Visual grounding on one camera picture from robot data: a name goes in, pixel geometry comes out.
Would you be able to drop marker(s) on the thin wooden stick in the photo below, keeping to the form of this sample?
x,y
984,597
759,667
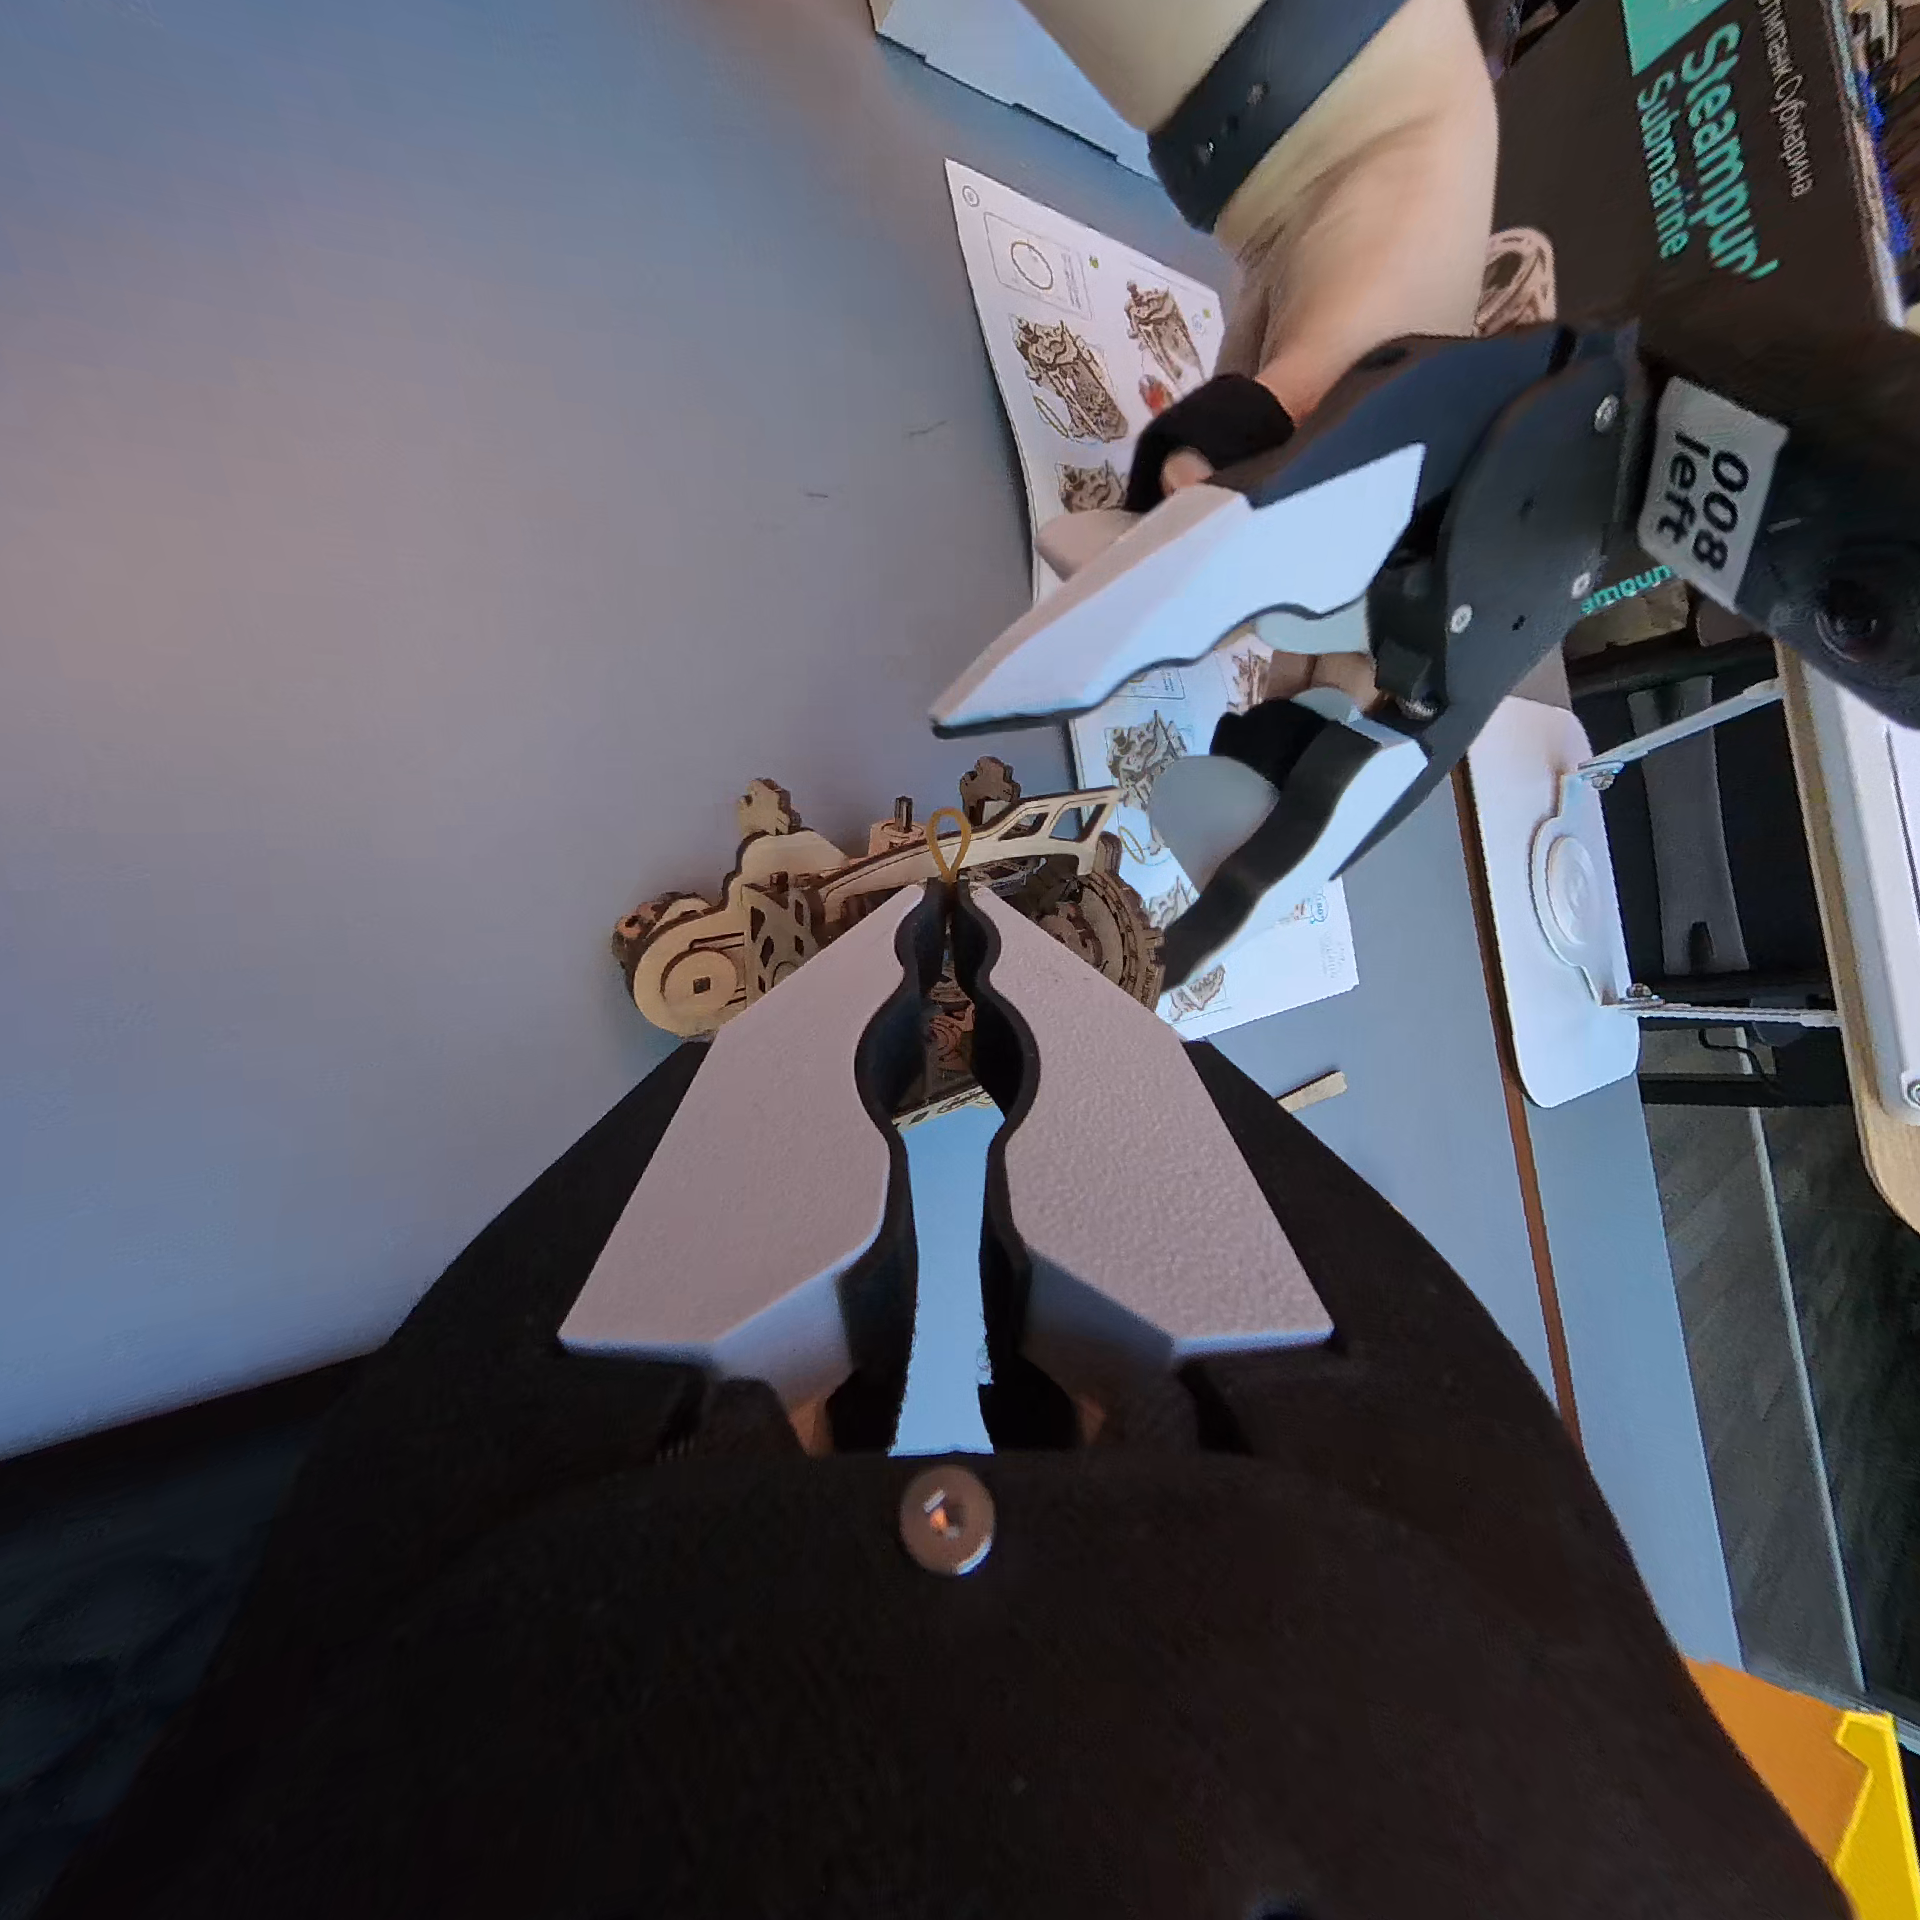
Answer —
x,y
1309,1092

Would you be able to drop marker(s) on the person's left hand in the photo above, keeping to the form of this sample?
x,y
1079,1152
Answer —
x,y
1382,255

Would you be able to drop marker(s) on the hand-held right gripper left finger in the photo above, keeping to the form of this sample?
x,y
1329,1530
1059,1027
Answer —
x,y
735,1202

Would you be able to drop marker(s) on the black wrist band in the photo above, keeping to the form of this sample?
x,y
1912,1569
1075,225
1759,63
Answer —
x,y
1261,103

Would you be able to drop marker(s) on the person's left forearm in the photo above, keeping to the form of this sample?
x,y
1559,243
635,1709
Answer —
x,y
1142,43

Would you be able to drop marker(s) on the instruction sheet stand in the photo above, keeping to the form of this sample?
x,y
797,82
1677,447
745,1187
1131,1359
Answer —
x,y
1561,975

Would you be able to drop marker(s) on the white paper sheet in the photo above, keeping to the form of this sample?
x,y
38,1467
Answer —
x,y
1022,60

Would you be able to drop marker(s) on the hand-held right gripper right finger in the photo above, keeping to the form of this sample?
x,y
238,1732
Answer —
x,y
1155,1202

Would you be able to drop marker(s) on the yellow rubber band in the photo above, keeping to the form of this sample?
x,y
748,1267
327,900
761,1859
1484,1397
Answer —
x,y
954,840

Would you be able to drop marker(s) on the white assembly booklet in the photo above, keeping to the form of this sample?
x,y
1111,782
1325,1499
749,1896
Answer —
x,y
1051,302

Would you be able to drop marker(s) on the black model kit box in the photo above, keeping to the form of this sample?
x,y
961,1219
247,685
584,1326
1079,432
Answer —
x,y
1801,182

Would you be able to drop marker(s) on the yellow plastic bin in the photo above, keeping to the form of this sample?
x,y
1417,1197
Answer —
x,y
1784,1800

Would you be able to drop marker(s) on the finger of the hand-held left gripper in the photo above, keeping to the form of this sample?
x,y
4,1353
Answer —
x,y
1201,583
1382,782

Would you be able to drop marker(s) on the wooden gear model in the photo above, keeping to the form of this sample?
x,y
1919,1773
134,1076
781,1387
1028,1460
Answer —
x,y
749,929

